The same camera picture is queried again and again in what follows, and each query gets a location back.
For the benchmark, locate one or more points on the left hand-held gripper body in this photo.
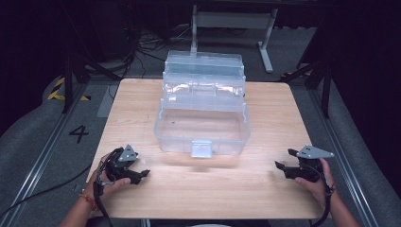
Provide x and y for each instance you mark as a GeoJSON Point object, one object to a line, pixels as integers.
{"type": "Point", "coordinates": [121, 164]}

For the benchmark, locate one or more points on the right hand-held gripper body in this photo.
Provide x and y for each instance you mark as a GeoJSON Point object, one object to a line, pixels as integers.
{"type": "Point", "coordinates": [310, 165]}

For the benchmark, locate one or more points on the clear plastic storage box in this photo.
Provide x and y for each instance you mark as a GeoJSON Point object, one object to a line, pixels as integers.
{"type": "Point", "coordinates": [201, 123]}

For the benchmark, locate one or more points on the person's right hand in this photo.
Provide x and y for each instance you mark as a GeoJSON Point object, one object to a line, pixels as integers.
{"type": "Point", "coordinates": [317, 187]}

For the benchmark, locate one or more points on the person's left hand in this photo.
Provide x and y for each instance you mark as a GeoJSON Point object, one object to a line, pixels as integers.
{"type": "Point", "coordinates": [108, 186]}

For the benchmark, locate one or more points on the black tripod stand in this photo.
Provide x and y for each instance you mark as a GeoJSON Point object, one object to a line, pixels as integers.
{"type": "Point", "coordinates": [318, 75]}
{"type": "Point", "coordinates": [75, 72]}

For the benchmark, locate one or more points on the yellow black floor tape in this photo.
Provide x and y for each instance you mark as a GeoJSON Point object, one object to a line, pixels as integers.
{"type": "Point", "coordinates": [61, 91]}

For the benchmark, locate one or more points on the white metal stand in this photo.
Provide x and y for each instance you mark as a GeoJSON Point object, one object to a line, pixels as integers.
{"type": "Point", "coordinates": [239, 31]}

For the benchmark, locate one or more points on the metal floor rail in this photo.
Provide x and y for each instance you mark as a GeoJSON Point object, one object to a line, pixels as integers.
{"type": "Point", "coordinates": [41, 157]}
{"type": "Point", "coordinates": [342, 151]}

